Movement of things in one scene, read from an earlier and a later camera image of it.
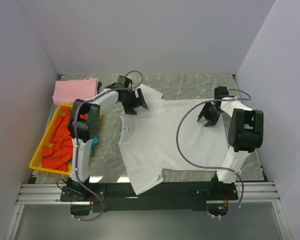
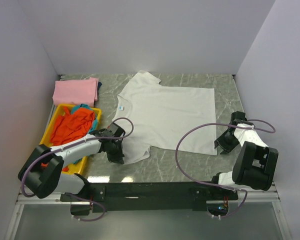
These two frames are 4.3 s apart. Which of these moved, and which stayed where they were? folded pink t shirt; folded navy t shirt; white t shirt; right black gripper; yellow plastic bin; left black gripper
Moved: right black gripper; left black gripper; white t shirt
Stayed: yellow plastic bin; folded navy t shirt; folded pink t shirt
